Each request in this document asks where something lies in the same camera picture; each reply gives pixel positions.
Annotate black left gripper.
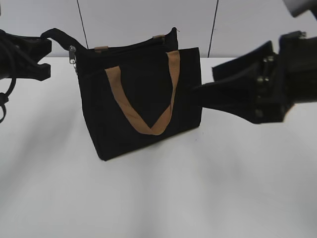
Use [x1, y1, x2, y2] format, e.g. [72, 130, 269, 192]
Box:
[0, 29, 52, 81]

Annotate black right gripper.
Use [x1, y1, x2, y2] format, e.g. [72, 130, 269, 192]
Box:
[189, 31, 317, 124]

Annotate black tote bag tan handles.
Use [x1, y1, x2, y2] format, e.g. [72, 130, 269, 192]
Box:
[41, 28, 202, 161]

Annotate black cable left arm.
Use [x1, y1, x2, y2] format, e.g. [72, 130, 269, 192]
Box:
[0, 42, 17, 123]

